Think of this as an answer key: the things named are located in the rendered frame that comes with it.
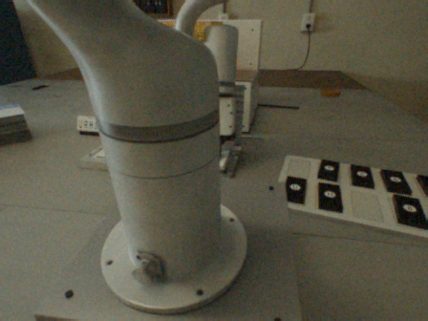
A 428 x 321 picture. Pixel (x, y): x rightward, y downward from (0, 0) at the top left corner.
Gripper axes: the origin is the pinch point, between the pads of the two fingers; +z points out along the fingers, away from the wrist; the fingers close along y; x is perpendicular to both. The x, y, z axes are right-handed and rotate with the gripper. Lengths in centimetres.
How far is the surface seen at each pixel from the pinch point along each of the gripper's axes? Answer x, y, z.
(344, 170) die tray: 6.1, 35.3, 3.1
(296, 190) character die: -8.7, 21.9, 5.3
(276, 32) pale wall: 181, 8, -65
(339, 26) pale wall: 184, 58, -70
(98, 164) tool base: -6.9, -31.9, 5.5
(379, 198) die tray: -5.8, 40.8, 5.8
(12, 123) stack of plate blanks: 4, -72, -2
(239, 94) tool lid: 10.9, 4.0, -15.7
